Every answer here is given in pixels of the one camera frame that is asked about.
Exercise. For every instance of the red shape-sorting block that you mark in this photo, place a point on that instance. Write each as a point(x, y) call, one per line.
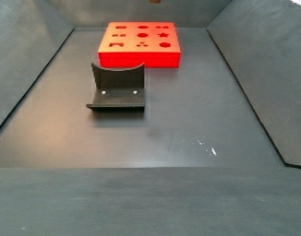
point(133, 43)

